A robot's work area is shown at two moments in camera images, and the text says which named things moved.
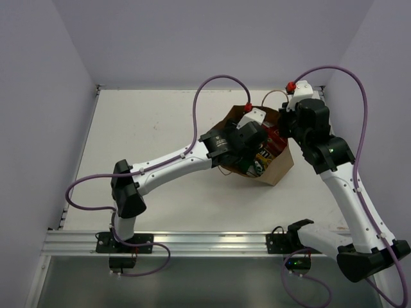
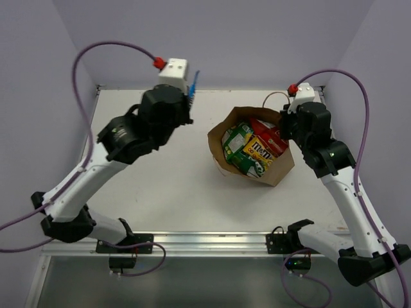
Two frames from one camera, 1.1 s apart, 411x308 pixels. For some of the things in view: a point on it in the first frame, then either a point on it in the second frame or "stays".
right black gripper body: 288,126 stays
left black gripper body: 237,159 → 181,115
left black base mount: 106,244 stays
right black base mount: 289,244 stays
